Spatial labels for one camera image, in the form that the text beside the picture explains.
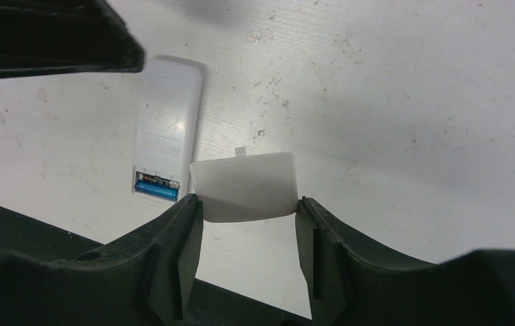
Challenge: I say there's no blue battery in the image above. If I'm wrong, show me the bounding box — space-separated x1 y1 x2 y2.
134 181 178 202

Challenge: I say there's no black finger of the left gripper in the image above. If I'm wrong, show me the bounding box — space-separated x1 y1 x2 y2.
0 1 145 79

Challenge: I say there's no black orange battery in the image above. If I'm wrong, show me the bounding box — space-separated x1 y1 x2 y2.
136 172 180 189

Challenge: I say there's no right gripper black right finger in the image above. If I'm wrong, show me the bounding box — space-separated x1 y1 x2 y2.
295 198 515 325

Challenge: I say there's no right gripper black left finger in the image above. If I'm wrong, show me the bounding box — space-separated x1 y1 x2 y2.
0 193 205 326

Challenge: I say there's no white battery cover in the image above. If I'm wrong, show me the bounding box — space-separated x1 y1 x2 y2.
190 151 299 223

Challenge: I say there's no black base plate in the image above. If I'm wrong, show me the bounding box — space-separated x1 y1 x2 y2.
0 194 312 326

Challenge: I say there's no white remote control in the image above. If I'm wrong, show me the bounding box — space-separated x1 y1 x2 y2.
133 56 204 201

